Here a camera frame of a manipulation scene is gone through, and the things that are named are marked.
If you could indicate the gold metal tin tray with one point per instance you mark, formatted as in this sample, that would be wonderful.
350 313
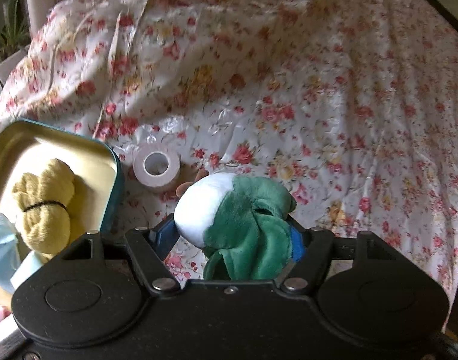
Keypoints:
27 146

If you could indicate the floral bed cover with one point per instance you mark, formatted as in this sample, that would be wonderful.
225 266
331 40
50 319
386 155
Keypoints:
351 104

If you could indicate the white tissue pack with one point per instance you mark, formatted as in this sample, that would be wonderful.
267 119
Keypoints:
31 263

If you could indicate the blue face mask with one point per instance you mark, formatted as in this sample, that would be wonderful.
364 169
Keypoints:
9 256

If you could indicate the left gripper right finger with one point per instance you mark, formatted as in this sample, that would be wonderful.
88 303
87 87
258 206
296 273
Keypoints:
310 262

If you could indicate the yellow fluffy sock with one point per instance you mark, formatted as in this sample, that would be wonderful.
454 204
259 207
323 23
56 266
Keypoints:
43 200

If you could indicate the potted green plant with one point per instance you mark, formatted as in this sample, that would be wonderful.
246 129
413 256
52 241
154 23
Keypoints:
14 36

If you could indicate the green white plush toy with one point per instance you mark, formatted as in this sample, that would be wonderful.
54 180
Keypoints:
241 225

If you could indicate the white tape roll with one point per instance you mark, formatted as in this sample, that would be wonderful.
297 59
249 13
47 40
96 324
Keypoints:
156 166

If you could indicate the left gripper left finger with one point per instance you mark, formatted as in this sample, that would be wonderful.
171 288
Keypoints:
147 249

